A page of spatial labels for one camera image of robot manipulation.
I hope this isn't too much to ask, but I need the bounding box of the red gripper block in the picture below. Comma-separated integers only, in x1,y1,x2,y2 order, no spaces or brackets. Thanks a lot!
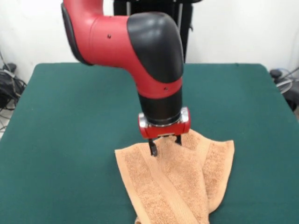
138,106,192,158

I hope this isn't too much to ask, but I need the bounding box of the dark green table cloth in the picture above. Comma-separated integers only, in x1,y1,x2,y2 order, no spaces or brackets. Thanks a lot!
0,62,299,224

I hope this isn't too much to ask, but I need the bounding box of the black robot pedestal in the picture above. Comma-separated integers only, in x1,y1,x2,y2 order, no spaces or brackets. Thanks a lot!
113,0,195,64

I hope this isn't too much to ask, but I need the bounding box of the orange terry towel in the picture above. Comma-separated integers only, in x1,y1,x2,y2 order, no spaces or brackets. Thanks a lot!
114,130,235,224

